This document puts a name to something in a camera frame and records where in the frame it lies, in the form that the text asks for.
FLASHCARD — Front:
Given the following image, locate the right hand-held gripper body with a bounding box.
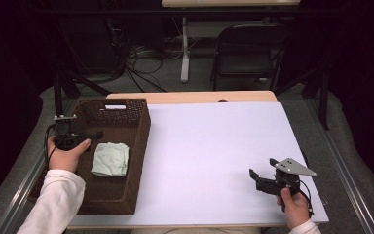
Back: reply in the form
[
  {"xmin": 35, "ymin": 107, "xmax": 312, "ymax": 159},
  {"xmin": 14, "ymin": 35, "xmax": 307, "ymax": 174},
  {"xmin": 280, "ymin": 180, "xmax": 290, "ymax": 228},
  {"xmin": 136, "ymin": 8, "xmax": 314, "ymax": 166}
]
[{"xmin": 256, "ymin": 157, "xmax": 318, "ymax": 198}]

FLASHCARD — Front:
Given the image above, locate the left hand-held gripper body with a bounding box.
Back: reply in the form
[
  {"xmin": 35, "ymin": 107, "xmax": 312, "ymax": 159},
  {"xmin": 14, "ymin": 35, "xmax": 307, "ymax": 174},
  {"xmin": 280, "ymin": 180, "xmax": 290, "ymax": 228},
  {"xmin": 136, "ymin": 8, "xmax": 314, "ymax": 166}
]
[{"xmin": 52, "ymin": 113, "xmax": 92, "ymax": 152}]

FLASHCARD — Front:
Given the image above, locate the pale green cloth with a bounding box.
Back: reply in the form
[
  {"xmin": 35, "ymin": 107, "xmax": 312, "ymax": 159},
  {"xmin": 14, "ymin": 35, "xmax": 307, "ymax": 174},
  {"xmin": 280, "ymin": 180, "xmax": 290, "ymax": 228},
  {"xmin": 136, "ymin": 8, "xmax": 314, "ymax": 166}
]
[{"xmin": 90, "ymin": 141, "xmax": 131, "ymax": 177}]

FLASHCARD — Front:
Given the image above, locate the brown woven basket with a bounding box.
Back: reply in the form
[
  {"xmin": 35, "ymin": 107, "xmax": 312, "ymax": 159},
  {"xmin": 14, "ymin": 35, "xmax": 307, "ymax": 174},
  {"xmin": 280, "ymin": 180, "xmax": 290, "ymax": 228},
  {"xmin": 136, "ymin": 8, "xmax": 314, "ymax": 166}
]
[{"xmin": 26, "ymin": 98, "xmax": 152, "ymax": 216}]

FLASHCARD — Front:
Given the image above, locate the person's left hand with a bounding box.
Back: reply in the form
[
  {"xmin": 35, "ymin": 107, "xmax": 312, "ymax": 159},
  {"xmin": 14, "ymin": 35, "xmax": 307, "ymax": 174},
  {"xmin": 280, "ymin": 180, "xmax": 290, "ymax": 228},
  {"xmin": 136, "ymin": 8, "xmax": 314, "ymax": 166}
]
[{"xmin": 46, "ymin": 136, "xmax": 93, "ymax": 174}]

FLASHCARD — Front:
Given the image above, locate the person's right hand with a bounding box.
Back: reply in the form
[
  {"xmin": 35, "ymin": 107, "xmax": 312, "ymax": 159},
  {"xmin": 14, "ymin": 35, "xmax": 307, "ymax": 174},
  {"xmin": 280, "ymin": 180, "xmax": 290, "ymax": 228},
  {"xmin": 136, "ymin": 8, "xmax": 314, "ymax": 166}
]
[{"xmin": 276, "ymin": 187, "xmax": 313, "ymax": 230}]

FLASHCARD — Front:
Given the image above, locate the black metal stand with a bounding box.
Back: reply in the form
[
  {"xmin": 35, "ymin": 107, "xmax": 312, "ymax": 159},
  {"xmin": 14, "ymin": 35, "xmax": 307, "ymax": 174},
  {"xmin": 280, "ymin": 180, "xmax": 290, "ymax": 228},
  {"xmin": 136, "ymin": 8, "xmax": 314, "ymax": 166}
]
[
  {"xmin": 52, "ymin": 69, "xmax": 112, "ymax": 131},
  {"xmin": 272, "ymin": 63, "xmax": 331, "ymax": 132}
]

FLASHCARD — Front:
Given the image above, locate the white table mat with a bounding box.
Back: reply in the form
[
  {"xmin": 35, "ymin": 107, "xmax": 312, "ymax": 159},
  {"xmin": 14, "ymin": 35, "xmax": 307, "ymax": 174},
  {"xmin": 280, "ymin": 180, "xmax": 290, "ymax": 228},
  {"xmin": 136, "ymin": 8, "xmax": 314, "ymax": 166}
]
[{"xmin": 67, "ymin": 100, "xmax": 330, "ymax": 227}]

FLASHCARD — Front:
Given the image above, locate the light wooden table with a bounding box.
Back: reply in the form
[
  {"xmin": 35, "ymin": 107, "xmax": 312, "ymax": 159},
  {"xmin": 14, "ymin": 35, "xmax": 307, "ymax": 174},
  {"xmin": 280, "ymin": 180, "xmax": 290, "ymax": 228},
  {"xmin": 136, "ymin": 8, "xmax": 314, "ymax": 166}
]
[{"xmin": 105, "ymin": 90, "xmax": 279, "ymax": 105}]

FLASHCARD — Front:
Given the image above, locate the black folding chair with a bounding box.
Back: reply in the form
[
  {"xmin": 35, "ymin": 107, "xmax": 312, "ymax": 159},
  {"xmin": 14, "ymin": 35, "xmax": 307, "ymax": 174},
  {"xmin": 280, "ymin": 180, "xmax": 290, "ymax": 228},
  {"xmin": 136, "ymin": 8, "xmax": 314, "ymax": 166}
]
[{"xmin": 209, "ymin": 22, "xmax": 291, "ymax": 93}]

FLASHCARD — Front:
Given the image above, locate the white desk with leg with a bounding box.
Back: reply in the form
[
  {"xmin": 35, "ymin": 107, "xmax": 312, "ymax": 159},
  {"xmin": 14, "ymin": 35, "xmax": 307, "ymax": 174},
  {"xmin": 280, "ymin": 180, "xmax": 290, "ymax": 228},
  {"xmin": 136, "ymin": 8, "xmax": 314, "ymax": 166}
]
[{"xmin": 161, "ymin": 0, "xmax": 301, "ymax": 84}]

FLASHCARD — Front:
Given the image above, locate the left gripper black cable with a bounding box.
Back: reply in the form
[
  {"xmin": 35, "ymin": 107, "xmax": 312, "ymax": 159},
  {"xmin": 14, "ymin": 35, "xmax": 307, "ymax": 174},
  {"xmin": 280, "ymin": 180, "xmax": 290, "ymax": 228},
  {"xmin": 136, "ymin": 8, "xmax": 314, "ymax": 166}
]
[{"xmin": 44, "ymin": 124, "xmax": 58, "ymax": 168}]

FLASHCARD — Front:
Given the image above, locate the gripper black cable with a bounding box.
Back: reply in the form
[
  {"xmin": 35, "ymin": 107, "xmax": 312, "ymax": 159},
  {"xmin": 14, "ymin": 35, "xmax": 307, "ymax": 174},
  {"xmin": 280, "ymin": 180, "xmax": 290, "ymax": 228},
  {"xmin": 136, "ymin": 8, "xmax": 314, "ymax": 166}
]
[
  {"xmin": 297, "ymin": 179, "xmax": 316, "ymax": 219},
  {"xmin": 44, "ymin": 124, "xmax": 58, "ymax": 168}
]

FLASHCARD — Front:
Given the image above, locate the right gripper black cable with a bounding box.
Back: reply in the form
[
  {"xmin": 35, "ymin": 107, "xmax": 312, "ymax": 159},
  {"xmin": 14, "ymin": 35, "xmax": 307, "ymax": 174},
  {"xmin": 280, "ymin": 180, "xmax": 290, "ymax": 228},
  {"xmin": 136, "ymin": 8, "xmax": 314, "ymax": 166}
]
[{"xmin": 297, "ymin": 179, "xmax": 316, "ymax": 219}]

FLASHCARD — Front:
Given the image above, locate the aluminium rail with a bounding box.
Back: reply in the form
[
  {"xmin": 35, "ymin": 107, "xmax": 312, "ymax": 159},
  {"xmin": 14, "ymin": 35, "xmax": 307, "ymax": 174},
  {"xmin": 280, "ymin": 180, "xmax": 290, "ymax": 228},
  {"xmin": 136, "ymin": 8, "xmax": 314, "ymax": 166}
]
[
  {"xmin": 304, "ymin": 97, "xmax": 374, "ymax": 234},
  {"xmin": 0, "ymin": 98, "xmax": 80, "ymax": 234}
]

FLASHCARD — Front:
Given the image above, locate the tangle of floor cables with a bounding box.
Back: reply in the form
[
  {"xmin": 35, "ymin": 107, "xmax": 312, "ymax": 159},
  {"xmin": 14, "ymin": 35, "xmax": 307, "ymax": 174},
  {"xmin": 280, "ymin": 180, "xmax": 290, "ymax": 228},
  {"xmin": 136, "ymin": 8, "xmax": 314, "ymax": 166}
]
[{"xmin": 122, "ymin": 42, "xmax": 191, "ymax": 94}]

